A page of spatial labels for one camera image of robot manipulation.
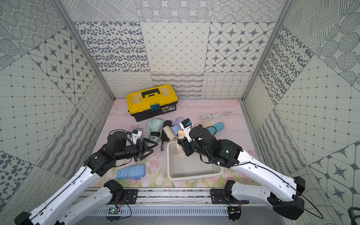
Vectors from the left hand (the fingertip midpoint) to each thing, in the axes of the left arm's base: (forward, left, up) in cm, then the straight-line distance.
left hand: (156, 144), depth 68 cm
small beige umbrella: (+17, -3, -16) cm, 24 cm away
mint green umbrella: (+24, +8, -18) cm, 31 cm away
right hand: (+1, -14, +2) cm, 14 cm away
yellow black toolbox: (+36, +11, -7) cm, 38 cm away
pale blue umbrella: (+20, -8, -16) cm, 27 cm away
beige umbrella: (-3, -13, -3) cm, 13 cm away
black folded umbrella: (+16, +1, -21) cm, 27 cm away
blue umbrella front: (-7, +14, -21) cm, 27 cm away
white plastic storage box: (-2, -19, -26) cm, 33 cm away
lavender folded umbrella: (+30, -8, -21) cm, 38 cm away
